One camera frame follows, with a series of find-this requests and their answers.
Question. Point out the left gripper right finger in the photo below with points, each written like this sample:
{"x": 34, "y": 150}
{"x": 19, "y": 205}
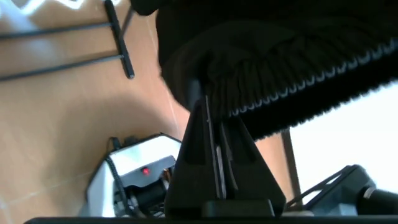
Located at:
{"x": 252, "y": 177}

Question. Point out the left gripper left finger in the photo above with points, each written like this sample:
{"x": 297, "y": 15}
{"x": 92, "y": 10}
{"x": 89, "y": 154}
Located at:
{"x": 192, "y": 174}

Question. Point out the black shorts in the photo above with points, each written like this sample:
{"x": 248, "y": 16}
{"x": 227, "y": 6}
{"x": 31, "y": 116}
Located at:
{"x": 280, "y": 46}

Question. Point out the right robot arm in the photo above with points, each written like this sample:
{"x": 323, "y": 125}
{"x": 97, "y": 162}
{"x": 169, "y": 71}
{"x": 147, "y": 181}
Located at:
{"x": 345, "y": 193}

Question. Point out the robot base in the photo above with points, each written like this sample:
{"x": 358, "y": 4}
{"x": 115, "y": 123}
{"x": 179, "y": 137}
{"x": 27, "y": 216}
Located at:
{"x": 136, "y": 158}

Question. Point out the black clothes rack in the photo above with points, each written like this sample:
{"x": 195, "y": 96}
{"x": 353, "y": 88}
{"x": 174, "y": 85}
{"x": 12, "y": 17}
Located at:
{"x": 119, "y": 37}

